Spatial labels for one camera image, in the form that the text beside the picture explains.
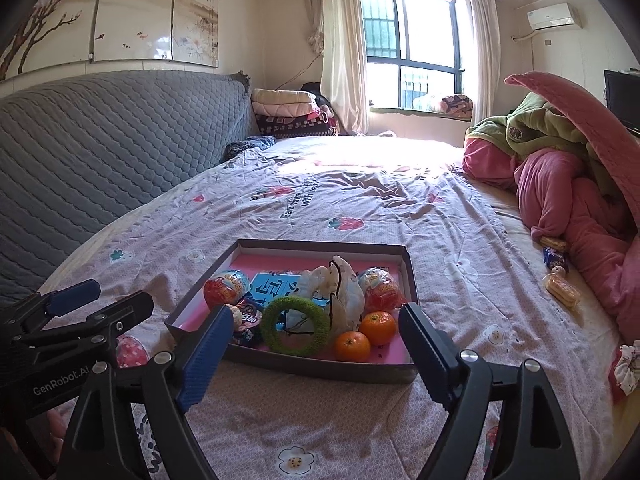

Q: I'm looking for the green fuzzy ring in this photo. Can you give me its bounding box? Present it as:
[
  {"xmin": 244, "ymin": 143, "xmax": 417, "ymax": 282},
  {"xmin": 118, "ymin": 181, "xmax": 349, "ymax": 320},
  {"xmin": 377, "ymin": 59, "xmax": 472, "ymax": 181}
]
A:
[{"xmin": 259, "ymin": 294, "xmax": 333, "ymax": 359}]

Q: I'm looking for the large orange tangerine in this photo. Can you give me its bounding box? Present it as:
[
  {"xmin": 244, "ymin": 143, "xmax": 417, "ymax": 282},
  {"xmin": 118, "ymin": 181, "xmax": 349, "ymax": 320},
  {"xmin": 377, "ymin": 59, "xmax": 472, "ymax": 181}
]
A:
[{"xmin": 359, "ymin": 311, "xmax": 397, "ymax": 346}]

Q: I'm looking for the small orange tangerine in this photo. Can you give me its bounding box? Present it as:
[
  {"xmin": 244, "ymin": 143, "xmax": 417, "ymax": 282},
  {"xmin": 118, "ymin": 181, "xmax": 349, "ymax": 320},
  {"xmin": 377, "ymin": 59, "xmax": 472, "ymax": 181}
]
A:
[{"xmin": 333, "ymin": 330, "xmax": 371, "ymax": 363}]

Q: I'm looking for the white floral scrunchie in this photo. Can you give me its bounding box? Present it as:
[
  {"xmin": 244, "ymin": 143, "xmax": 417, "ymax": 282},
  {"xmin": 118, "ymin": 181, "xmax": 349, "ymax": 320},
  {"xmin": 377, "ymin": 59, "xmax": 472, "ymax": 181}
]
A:
[{"xmin": 611, "ymin": 339, "xmax": 640, "ymax": 396}]

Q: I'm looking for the red white surprise egg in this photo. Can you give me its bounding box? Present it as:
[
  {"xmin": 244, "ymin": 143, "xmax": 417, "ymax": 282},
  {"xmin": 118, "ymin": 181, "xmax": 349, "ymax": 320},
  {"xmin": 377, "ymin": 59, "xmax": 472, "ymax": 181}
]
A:
[{"xmin": 203, "ymin": 270, "xmax": 250, "ymax": 310}]

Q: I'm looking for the pink patterned bed sheet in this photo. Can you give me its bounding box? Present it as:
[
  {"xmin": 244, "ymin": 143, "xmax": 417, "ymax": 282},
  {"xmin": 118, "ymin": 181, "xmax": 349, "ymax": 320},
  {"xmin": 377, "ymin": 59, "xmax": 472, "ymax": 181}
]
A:
[{"xmin": 46, "ymin": 138, "xmax": 614, "ymax": 479}]

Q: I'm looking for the blue snack packet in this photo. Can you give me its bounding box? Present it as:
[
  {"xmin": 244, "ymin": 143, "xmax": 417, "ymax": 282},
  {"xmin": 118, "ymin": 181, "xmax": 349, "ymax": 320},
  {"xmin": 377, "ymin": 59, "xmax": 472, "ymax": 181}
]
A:
[{"xmin": 228, "ymin": 297, "xmax": 262, "ymax": 348}]

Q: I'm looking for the grey quilted headboard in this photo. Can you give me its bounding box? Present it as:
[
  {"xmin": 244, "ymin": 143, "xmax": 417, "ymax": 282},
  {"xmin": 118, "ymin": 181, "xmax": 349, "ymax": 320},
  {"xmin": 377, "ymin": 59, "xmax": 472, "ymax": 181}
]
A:
[{"xmin": 1, "ymin": 70, "xmax": 255, "ymax": 307}]

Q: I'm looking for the blue card with characters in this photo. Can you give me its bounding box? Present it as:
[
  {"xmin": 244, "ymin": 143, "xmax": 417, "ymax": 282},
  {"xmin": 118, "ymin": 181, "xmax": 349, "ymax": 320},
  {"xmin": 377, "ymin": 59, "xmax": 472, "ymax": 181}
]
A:
[{"xmin": 250, "ymin": 272, "xmax": 314, "ymax": 335}]

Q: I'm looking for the wrapped biscuit snack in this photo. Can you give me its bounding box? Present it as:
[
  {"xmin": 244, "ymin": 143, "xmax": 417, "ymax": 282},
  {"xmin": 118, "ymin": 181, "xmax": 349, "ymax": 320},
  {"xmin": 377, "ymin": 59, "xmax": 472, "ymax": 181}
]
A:
[{"xmin": 544, "ymin": 273, "xmax": 582, "ymax": 311}]

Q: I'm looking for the small blue snack pack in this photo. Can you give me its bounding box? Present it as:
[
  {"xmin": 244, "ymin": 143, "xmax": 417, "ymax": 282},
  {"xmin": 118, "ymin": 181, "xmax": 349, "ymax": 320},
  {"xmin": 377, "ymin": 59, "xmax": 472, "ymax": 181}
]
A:
[{"xmin": 544, "ymin": 247, "xmax": 568, "ymax": 275}]

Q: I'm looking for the red egg in wrapper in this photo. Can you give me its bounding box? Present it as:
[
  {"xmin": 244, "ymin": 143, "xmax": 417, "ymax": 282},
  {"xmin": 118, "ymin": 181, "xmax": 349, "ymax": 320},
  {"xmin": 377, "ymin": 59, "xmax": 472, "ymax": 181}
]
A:
[{"xmin": 358, "ymin": 266, "xmax": 406, "ymax": 313}]

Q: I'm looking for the shallow brown cardboard box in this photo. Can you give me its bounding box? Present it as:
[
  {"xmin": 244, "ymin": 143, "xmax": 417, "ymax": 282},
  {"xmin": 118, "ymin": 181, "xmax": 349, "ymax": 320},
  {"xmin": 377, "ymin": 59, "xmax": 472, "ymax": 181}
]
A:
[{"xmin": 165, "ymin": 240, "xmax": 418, "ymax": 384}]

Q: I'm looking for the pink crumpled duvet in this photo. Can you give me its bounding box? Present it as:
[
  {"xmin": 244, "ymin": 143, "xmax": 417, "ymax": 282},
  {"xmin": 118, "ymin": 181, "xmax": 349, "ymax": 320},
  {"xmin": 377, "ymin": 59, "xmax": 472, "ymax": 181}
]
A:
[{"xmin": 462, "ymin": 72, "xmax": 639, "ymax": 344}]

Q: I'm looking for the dark cloth by headboard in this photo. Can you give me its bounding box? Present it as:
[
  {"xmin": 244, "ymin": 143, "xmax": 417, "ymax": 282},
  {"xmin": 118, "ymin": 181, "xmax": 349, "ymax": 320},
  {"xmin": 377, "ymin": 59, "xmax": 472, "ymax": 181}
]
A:
[{"xmin": 222, "ymin": 136, "xmax": 276, "ymax": 162}]

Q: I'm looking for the stack of folded blankets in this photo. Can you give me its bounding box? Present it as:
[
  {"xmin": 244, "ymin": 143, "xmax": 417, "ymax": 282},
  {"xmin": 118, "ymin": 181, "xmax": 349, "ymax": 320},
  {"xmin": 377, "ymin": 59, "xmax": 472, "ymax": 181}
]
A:
[{"xmin": 252, "ymin": 89, "xmax": 341, "ymax": 139}]

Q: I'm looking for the green blanket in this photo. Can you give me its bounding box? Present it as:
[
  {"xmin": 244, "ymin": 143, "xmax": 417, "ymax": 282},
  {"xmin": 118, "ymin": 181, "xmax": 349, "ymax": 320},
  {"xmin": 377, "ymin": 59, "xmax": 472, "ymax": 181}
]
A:
[{"xmin": 466, "ymin": 92, "xmax": 618, "ymax": 196}]

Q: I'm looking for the pink cushion on windowsill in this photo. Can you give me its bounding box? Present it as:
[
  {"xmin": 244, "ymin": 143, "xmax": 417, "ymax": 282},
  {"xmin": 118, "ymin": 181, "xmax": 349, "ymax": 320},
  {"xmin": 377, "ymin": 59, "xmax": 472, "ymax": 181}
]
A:
[{"xmin": 439, "ymin": 93, "xmax": 474, "ymax": 122}]

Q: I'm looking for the dark television screen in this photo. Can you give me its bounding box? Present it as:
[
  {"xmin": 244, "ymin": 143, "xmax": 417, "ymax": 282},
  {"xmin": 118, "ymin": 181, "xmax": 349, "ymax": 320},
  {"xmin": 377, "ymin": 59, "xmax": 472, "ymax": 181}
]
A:
[{"xmin": 604, "ymin": 70, "xmax": 640, "ymax": 136}]

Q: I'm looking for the cream curtain left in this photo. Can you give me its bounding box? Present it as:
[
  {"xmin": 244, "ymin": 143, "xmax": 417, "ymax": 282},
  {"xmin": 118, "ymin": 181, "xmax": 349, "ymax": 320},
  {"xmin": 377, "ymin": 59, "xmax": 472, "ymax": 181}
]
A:
[{"xmin": 306, "ymin": 0, "xmax": 369, "ymax": 134}]

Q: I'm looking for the white air conditioner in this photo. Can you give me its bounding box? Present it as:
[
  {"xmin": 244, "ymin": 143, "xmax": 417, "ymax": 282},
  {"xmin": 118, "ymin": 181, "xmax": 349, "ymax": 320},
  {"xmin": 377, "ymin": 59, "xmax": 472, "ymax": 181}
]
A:
[{"xmin": 527, "ymin": 2, "xmax": 582, "ymax": 32}]

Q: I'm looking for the sheer curtain right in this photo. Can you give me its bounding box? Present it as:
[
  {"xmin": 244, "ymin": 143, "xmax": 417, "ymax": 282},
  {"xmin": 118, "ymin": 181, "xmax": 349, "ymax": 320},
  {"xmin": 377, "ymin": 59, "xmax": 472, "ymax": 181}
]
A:
[{"xmin": 466, "ymin": 0, "xmax": 502, "ymax": 125}]

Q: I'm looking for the floral wall panel art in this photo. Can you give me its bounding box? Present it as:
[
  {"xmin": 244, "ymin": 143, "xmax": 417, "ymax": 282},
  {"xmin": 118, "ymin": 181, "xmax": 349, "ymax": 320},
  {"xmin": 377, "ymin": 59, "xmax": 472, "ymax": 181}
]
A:
[{"xmin": 1, "ymin": 0, "xmax": 218, "ymax": 79}]

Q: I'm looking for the window with dark frame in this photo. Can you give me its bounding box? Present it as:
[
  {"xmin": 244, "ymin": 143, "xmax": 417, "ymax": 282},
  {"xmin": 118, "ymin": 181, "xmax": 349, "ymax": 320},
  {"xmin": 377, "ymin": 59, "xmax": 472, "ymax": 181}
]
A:
[{"xmin": 360, "ymin": 0, "xmax": 464, "ymax": 112}]

